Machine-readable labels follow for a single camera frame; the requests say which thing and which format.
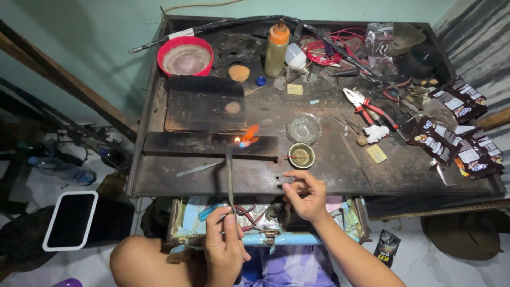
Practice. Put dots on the person's right hand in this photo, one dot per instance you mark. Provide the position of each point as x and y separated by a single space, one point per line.
309 199

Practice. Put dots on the person's left hand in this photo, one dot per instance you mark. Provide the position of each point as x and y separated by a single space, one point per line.
221 251

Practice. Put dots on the thin metal blowtorch pipe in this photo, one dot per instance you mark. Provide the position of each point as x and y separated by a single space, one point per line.
230 179

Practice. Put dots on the cluttered open drawer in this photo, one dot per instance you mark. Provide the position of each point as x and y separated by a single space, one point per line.
342 217

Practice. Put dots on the blue lighter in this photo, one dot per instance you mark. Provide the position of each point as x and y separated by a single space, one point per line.
209 212

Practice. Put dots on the small brass cup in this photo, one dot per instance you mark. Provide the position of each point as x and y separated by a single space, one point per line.
301 156

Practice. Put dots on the person's purple shorts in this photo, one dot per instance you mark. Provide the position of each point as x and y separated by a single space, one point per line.
291 267

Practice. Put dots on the ribbed glass bowl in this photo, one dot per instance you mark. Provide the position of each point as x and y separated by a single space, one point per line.
304 128

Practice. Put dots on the person's bare knee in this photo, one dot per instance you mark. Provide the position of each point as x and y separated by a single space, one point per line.
147 263

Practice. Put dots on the small brown nut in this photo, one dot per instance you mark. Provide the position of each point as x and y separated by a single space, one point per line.
361 140

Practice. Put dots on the yellow striped card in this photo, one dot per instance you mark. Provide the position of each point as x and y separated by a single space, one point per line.
376 154

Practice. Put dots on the metal tweezers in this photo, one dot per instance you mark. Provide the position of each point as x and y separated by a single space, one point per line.
350 125

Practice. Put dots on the flat metal file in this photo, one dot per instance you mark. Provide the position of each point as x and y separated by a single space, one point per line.
199 168

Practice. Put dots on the black sachet wrapper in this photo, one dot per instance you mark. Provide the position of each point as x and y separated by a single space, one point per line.
386 247

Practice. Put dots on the white crumpled cloth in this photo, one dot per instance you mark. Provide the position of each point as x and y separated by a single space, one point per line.
376 133

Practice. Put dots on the small yellow card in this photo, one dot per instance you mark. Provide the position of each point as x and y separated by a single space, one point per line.
295 89

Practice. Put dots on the long black wooden bar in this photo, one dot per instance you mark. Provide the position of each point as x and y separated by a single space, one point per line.
191 144

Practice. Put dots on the blue bottle cap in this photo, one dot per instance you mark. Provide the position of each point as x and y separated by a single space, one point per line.
260 81

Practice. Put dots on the dark brown coffee sachet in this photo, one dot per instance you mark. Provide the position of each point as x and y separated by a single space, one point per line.
480 153
434 139
458 99

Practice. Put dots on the large black charcoal block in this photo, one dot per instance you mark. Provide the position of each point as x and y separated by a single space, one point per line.
205 105

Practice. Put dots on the white light bulb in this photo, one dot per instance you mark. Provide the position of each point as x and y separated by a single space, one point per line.
295 55

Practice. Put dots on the orange-capped yellow bottle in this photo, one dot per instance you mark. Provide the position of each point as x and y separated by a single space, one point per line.
276 52

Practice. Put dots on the tablet with white case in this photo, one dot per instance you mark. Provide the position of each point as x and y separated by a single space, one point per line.
71 221

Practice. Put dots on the purple round object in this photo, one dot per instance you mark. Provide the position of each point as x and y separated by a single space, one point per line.
67 283

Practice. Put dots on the brown round hat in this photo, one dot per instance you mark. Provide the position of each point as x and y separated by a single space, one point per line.
462 235

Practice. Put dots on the clear plastic bag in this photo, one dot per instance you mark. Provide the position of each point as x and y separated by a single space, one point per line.
380 46

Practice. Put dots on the clear plastic water bottle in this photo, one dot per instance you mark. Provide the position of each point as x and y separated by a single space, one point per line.
63 170

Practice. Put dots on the black round container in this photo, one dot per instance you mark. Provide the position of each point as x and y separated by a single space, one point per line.
422 59

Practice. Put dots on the red plastic bowl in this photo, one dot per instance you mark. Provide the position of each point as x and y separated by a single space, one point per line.
185 59

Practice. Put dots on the brown wooden beam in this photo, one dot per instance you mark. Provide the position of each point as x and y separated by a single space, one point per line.
67 85

